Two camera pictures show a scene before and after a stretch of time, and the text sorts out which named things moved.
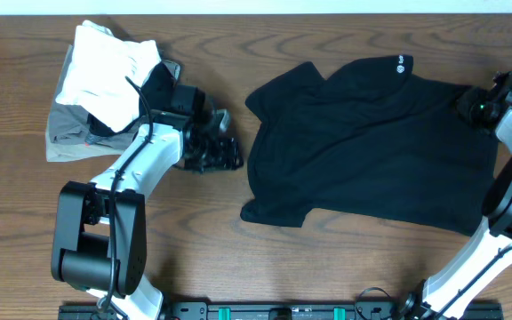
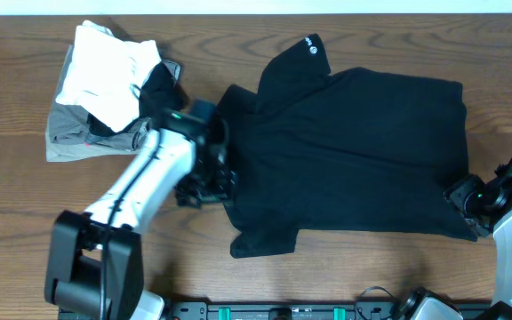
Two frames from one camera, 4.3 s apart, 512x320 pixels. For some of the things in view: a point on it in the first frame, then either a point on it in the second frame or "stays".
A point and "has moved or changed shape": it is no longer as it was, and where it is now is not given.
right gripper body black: x=474 y=108 to x=471 y=198
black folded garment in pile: x=158 y=88 stays
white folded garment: x=97 y=82 stays
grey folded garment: x=69 y=135 stays
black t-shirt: x=374 y=140 has moved or changed shape
